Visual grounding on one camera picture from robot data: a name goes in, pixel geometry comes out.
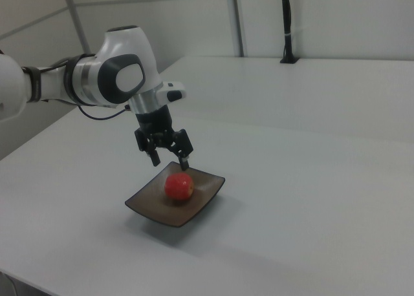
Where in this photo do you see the square brown ceramic plate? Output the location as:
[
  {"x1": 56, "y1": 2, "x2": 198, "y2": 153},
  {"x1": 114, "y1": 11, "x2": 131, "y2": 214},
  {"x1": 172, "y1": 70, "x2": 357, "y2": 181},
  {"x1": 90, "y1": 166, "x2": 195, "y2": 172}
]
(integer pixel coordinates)
[{"x1": 124, "y1": 161, "x2": 226, "y2": 229}]

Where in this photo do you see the thin blue cable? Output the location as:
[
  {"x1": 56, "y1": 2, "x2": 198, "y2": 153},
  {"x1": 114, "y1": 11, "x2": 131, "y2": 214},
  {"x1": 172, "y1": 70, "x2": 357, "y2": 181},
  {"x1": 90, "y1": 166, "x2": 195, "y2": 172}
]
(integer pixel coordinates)
[{"x1": 78, "y1": 105, "x2": 132, "y2": 120}]

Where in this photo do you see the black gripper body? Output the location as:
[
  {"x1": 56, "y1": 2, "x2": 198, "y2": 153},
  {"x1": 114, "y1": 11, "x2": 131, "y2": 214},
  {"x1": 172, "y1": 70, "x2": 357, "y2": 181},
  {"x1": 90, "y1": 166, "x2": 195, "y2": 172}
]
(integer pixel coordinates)
[{"x1": 135, "y1": 105, "x2": 178, "y2": 149}]

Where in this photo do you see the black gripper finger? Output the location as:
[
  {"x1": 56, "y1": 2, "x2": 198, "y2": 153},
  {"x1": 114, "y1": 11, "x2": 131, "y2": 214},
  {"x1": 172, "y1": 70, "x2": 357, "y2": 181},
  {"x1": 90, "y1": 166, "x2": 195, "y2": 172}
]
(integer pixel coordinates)
[
  {"x1": 135, "y1": 129, "x2": 162, "y2": 167},
  {"x1": 172, "y1": 129, "x2": 195, "y2": 172}
]

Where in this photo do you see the black pole stand white band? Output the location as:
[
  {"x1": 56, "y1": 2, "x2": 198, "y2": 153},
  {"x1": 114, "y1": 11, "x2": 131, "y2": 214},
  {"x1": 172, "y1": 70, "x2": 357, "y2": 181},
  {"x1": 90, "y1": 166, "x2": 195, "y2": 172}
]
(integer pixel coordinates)
[{"x1": 279, "y1": 0, "x2": 300, "y2": 65}]

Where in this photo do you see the red apple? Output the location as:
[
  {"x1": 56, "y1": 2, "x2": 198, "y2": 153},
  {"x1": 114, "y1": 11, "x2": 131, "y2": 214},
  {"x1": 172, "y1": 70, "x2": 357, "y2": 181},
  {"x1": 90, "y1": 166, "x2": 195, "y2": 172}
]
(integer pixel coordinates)
[{"x1": 164, "y1": 171, "x2": 195, "y2": 203}]

